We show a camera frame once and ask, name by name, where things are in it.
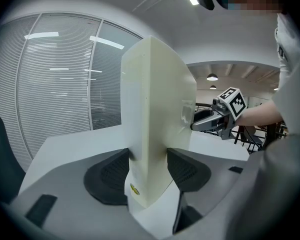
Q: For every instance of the person's light grey shirt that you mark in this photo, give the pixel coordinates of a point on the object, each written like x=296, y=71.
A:
x=290, y=159

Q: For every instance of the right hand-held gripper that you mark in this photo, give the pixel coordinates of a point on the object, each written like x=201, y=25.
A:
x=236, y=104

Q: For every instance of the glass partition with blinds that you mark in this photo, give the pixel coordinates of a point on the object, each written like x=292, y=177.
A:
x=55, y=84

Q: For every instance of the person's right forearm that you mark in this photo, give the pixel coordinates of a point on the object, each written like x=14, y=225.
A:
x=262, y=112

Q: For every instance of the black mesh office chair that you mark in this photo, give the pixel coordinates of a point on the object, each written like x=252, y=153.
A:
x=2, y=159

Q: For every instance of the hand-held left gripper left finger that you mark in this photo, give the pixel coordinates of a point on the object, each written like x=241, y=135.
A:
x=65, y=184

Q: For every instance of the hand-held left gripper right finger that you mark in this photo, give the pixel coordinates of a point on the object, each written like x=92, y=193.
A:
x=220, y=176

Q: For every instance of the white long table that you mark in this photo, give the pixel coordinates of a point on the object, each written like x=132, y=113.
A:
x=77, y=144

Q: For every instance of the black metal railing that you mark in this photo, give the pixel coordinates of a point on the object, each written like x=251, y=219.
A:
x=255, y=136

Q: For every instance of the black pendant lamp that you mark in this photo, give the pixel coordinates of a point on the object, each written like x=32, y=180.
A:
x=213, y=87
x=212, y=77

